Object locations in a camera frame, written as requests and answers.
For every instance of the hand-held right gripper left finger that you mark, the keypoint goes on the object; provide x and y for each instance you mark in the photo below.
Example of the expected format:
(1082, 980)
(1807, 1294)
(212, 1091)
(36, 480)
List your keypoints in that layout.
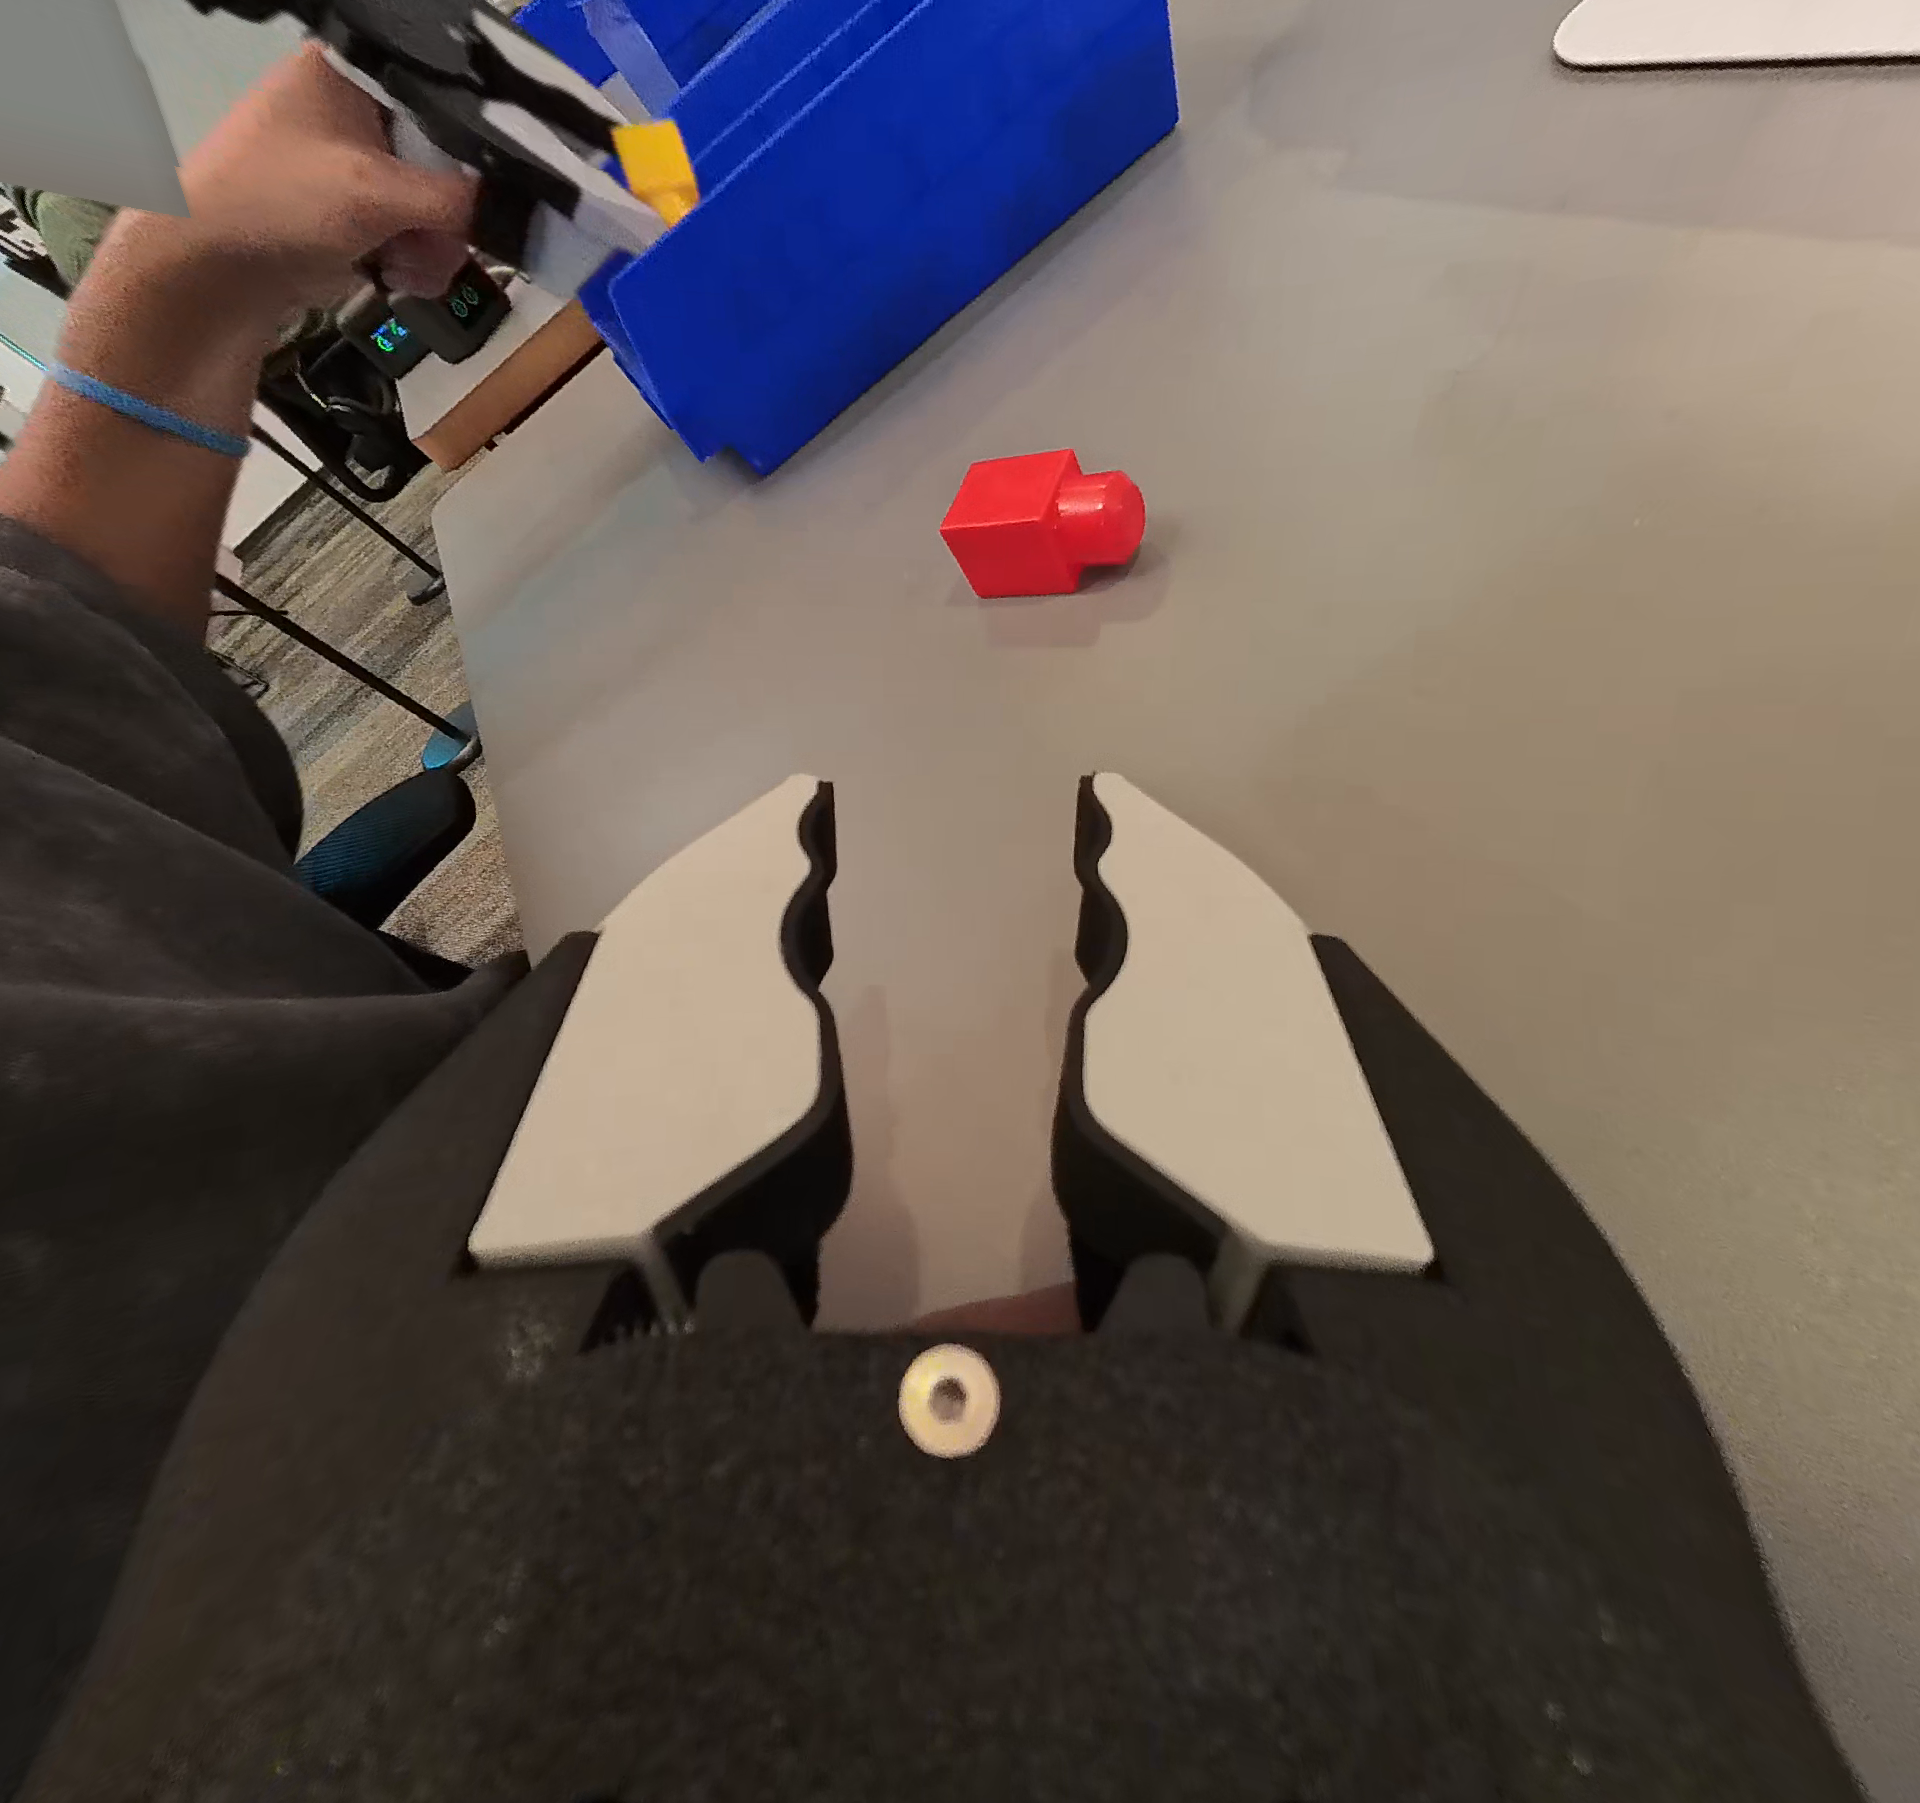
(660, 1088)

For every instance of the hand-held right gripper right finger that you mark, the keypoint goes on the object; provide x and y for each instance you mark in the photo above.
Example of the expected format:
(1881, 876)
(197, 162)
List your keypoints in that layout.
(1239, 1088)

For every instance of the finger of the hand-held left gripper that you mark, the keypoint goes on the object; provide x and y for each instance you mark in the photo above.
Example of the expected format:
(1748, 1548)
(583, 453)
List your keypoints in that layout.
(591, 223)
(523, 55)

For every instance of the yellow one-stud toy block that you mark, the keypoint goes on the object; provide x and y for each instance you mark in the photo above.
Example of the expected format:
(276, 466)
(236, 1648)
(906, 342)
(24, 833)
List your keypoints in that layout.
(652, 158)

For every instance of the blue plastic bin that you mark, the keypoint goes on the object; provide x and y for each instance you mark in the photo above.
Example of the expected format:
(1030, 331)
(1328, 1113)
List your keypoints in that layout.
(900, 183)

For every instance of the red one-stud toy block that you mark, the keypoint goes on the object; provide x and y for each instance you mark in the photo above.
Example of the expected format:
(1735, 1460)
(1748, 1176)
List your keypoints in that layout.
(1019, 531)

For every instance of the person's left forearm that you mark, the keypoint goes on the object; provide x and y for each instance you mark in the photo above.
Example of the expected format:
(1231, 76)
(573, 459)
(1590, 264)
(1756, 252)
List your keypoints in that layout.
(123, 515)

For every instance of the grey desk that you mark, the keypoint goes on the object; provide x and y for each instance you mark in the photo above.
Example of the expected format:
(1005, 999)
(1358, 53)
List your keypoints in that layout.
(1495, 632)

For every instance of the person's left hand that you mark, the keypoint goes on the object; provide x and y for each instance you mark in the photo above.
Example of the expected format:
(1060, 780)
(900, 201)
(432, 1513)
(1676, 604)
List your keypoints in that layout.
(258, 244)

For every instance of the black wheeled chair base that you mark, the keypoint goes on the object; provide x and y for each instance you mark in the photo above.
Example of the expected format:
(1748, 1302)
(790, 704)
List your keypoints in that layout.
(359, 453)

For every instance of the black office chair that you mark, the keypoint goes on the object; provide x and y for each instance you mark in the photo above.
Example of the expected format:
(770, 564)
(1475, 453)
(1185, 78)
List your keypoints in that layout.
(389, 850)

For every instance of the tripod stand with teal base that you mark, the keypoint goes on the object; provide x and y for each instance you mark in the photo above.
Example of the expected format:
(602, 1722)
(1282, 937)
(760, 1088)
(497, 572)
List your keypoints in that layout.
(456, 750)

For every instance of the blue wristband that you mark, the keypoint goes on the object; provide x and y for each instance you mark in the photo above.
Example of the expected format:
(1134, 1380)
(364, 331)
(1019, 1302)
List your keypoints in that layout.
(149, 415)

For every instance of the person's grey sweatshirt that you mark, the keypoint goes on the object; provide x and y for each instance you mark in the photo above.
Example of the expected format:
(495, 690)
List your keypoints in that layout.
(180, 1009)

